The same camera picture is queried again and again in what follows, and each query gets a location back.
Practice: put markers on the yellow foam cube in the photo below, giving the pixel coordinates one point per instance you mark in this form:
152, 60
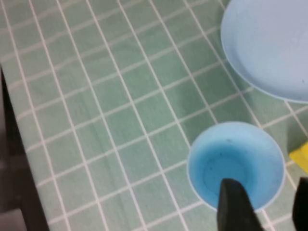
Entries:
302, 156

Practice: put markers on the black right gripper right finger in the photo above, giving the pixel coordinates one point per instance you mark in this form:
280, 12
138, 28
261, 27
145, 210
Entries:
302, 204

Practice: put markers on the green checked tablecloth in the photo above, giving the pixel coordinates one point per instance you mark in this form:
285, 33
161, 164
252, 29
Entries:
96, 108

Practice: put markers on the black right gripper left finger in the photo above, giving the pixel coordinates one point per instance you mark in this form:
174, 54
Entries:
233, 209

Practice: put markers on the blue plastic cup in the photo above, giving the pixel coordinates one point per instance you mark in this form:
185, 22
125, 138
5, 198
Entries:
240, 149

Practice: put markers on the light blue plastic plate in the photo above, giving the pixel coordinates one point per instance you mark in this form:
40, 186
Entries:
264, 43

